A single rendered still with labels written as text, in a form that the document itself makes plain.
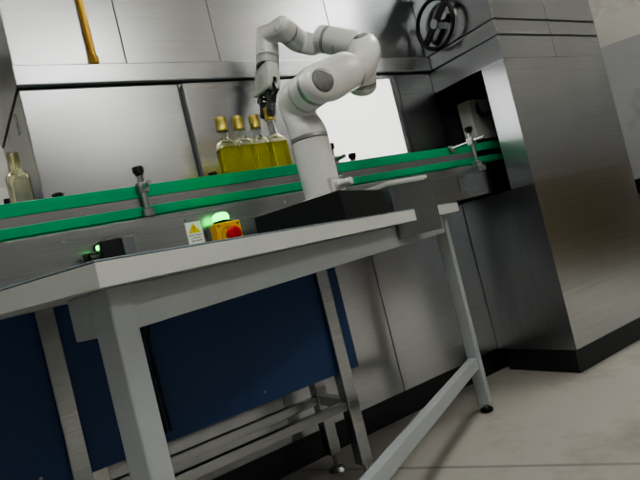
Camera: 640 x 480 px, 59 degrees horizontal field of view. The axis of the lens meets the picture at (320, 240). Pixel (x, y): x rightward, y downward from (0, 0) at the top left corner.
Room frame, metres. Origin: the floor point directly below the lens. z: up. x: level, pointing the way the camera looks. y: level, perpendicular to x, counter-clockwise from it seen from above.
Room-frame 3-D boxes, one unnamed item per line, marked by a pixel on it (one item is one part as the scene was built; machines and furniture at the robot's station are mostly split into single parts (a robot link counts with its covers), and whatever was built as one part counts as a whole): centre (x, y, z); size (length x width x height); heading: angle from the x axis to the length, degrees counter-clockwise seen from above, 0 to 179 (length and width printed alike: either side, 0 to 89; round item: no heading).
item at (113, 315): (1.41, -0.05, 0.36); 1.51 x 0.09 x 0.71; 150
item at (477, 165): (2.13, -0.62, 0.90); 0.17 x 0.05 x 0.23; 33
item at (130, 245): (1.33, 0.47, 0.79); 0.08 x 0.08 x 0.08; 33
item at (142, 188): (1.41, 0.39, 0.94); 0.07 x 0.04 x 0.13; 33
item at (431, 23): (2.35, -0.69, 1.49); 0.21 x 0.05 x 0.21; 33
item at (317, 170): (1.42, -0.05, 0.89); 0.16 x 0.13 x 0.15; 59
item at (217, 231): (1.49, 0.24, 0.79); 0.07 x 0.07 x 0.07; 33
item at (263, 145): (1.80, 0.11, 0.99); 0.06 x 0.06 x 0.21; 33
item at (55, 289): (1.75, 0.54, 0.73); 1.58 x 1.52 x 0.04; 150
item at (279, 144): (1.83, 0.06, 0.99); 0.06 x 0.06 x 0.21; 34
